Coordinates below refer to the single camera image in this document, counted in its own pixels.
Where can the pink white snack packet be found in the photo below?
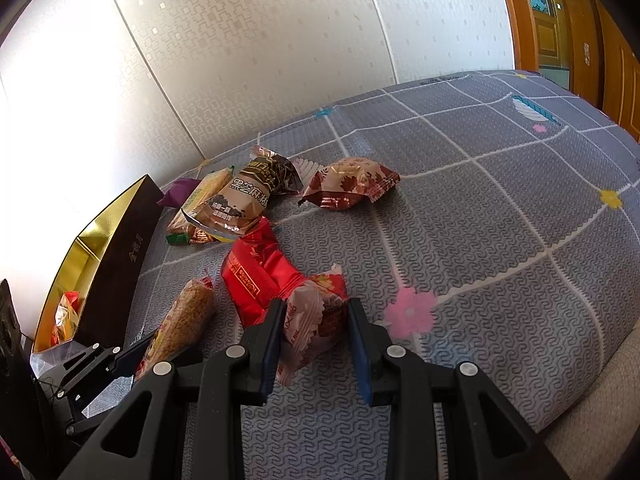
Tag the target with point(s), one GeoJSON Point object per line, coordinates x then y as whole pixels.
{"type": "Point", "coordinates": [305, 325]}

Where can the clear plastic bag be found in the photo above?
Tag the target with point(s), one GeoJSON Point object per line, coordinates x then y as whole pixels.
{"type": "Point", "coordinates": [50, 357]}

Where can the yellow green snack packet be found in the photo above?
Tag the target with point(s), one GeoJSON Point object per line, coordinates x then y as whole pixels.
{"type": "Point", "coordinates": [210, 185]}

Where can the clear sesame bar packet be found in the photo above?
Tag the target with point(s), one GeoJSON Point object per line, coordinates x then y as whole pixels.
{"type": "Point", "coordinates": [187, 315]}

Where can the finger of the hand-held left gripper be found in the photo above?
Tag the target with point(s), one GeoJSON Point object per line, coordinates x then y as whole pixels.
{"type": "Point", "coordinates": [81, 410]}
{"type": "Point", "coordinates": [125, 360]}

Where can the brown sesame paste packet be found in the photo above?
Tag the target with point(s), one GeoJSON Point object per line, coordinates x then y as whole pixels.
{"type": "Point", "coordinates": [245, 195]}

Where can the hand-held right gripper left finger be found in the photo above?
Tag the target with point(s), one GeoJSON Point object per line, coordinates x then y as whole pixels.
{"type": "Point", "coordinates": [274, 355]}

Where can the maroon leaf-print snack packet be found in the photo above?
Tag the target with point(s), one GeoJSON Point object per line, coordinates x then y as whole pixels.
{"type": "Point", "coordinates": [350, 182]}

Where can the wooden door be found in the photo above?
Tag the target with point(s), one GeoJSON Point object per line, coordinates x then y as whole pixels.
{"type": "Point", "coordinates": [575, 35]}

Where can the small orange snack packet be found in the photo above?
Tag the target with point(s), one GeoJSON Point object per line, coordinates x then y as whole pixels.
{"type": "Point", "coordinates": [180, 227]}

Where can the orange red snack packet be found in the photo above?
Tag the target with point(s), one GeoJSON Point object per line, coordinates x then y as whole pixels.
{"type": "Point", "coordinates": [67, 317]}

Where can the black box with gold lining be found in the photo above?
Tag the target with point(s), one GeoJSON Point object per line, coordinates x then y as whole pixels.
{"type": "Point", "coordinates": [125, 255]}

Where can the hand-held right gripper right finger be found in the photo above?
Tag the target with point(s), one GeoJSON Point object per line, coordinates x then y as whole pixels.
{"type": "Point", "coordinates": [361, 360]}

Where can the beige mattress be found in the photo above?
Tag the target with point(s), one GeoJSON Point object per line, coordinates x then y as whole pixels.
{"type": "Point", "coordinates": [600, 410]}

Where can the purple snack packet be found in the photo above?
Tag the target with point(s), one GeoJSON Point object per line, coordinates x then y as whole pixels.
{"type": "Point", "coordinates": [177, 192]}

